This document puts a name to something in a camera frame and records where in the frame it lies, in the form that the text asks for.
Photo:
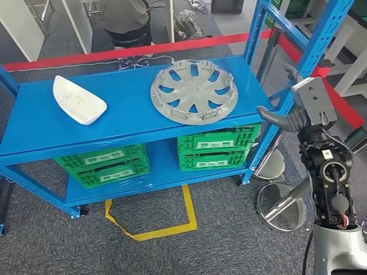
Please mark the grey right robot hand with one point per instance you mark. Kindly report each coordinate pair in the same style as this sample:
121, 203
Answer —
278, 120

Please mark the grey plastic wheel hubcap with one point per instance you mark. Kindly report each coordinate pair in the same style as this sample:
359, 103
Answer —
193, 93

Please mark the blue metal shelf rack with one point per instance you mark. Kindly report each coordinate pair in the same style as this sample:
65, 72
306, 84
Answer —
129, 102

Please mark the white plastic cover part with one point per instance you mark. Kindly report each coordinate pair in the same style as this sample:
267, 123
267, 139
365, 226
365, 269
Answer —
78, 100

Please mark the red barrier belt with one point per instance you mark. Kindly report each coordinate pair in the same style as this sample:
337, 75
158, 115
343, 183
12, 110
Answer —
115, 54
341, 102

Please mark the green crate stack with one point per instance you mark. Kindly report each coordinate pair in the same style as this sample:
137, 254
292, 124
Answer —
289, 9

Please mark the black microwave oven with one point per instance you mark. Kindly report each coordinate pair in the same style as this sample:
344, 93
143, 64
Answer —
228, 5

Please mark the grey bag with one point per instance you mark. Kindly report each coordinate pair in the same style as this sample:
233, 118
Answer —
189, 24

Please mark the white power strip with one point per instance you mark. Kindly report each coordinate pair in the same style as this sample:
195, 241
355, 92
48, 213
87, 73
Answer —
198, 4

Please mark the black round stool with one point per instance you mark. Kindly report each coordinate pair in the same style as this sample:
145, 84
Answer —
129, 40

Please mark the person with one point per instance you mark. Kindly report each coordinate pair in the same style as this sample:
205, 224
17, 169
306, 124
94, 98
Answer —
123, 15

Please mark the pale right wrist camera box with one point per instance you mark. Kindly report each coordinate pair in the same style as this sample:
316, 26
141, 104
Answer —
315, 100

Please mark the white table frame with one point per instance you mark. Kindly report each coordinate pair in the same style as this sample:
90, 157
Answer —
351, 64

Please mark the metal chair frame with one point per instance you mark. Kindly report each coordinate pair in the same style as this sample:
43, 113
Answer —
43, 13

